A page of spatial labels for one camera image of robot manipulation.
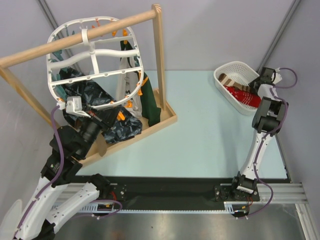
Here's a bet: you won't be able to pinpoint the green and white t-shirt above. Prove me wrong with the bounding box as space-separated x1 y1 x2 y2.
115 39 162 127

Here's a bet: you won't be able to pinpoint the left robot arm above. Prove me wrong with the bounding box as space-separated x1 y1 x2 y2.
13 106 121 240

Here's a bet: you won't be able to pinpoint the red patterned sock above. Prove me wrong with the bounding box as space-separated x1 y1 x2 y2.
225 86 261 108

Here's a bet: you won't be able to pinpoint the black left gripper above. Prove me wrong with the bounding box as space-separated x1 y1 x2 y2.
77 105 122 158

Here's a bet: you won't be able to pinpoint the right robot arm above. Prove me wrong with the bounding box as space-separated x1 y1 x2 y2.
230 67 289 201

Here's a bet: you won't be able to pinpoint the aluminium frame rail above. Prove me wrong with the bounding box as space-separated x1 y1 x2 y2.
34 182 308 213

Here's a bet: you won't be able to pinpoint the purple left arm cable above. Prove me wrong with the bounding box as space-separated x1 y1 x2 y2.
17 104 66 236

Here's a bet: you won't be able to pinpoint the white perforated plastic basket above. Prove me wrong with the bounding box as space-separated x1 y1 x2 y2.
213 61 259 116

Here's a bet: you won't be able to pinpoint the wooden clothes rack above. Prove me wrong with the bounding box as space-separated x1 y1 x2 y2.
0 4 178 166

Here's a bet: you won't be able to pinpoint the white plastic clip hanger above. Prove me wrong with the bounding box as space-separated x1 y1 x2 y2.
46 26 144 110

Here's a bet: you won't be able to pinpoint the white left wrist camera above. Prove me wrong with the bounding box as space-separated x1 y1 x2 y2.
56 96 91 118

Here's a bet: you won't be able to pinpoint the orange plastic clothespin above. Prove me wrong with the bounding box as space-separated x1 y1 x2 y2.
117 111 126 121

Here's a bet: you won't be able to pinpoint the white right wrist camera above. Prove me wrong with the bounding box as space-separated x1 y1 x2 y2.
272 71 283 85

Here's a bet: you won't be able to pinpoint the orange clothespin on rim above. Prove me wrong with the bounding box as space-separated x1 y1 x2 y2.
137 89 143 96

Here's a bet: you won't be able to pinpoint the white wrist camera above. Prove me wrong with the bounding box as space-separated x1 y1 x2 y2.
56 96 91 118
272 71 283 85

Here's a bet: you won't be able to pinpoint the dark leaf-print shorts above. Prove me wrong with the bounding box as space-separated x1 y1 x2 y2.
58 67 144 145

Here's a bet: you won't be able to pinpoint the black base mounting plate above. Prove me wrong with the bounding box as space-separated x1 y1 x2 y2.
91 176 260 211

